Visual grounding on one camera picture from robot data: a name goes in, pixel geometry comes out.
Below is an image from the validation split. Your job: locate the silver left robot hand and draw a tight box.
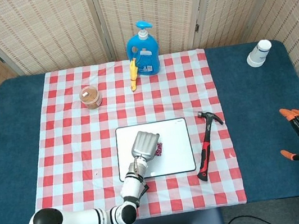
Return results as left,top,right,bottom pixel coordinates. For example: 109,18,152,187
126,127,165,168

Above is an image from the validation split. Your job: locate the white square board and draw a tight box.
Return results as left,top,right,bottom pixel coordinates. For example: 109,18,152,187
111,116,197,183

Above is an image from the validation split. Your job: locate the red and white checkered cloth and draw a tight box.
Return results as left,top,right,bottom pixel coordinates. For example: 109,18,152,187
10,44,249,224

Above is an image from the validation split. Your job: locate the red and black claw hammer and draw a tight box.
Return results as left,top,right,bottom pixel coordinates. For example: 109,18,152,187
187,108,234,184

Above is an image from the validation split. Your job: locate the dark blue table cover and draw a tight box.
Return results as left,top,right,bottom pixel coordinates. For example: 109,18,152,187
0,32,299,224

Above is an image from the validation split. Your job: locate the yellow rubber chicken toy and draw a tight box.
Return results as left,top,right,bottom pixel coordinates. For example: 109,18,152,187
125,58,142,93

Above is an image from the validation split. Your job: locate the blue detergent bottle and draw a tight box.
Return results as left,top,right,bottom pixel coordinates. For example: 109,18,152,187
123,18,162,79

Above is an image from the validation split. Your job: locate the stack of white paper cups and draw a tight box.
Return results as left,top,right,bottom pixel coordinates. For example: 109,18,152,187
243,38,275,69

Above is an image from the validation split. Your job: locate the woven bamboo folding screen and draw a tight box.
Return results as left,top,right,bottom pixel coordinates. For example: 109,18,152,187
0,0,299,122

